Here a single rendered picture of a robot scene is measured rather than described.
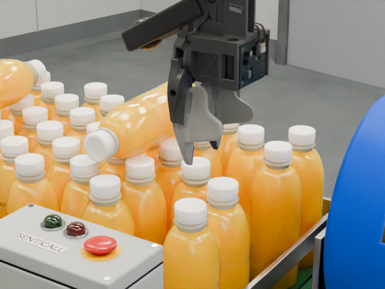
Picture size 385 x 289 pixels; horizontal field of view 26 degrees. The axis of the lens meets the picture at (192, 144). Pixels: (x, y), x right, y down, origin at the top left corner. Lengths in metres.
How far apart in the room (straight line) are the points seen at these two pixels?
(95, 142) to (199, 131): 0.21
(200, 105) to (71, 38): 5.13
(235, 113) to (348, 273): 0.22
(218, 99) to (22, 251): 0.28
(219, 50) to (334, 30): 4.35
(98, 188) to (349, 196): 0.32
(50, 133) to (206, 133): 0.39
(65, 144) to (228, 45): 0.39
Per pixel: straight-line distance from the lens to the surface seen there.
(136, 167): 1.09
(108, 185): 1.04
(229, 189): 1.03
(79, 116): 1.29
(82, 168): 1.11
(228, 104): 0.96
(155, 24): 0.92
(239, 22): 0.87
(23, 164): 1.12
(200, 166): 1.09
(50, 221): 0.97
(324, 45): 5.27
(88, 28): 6.11
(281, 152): 1.15
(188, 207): 0.98
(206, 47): 0.87
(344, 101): 4.88
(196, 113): 0.91
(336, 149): 4.17
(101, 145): 1.07
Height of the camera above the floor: 1.55
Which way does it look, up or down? 22 degrees down
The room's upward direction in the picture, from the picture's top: straight up
